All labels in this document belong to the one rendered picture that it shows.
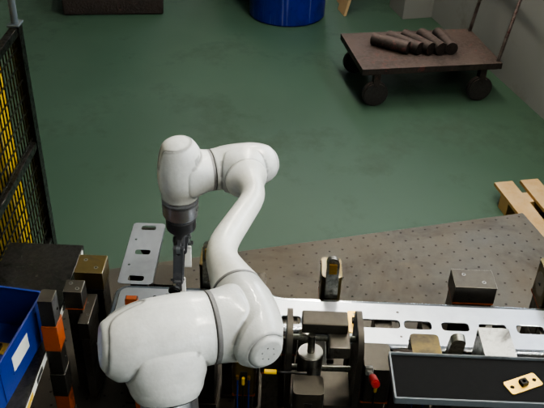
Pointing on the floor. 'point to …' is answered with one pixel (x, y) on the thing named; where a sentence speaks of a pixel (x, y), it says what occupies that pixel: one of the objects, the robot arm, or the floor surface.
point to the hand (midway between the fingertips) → (183, 277)
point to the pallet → (523, 200)
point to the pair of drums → (287, 11)
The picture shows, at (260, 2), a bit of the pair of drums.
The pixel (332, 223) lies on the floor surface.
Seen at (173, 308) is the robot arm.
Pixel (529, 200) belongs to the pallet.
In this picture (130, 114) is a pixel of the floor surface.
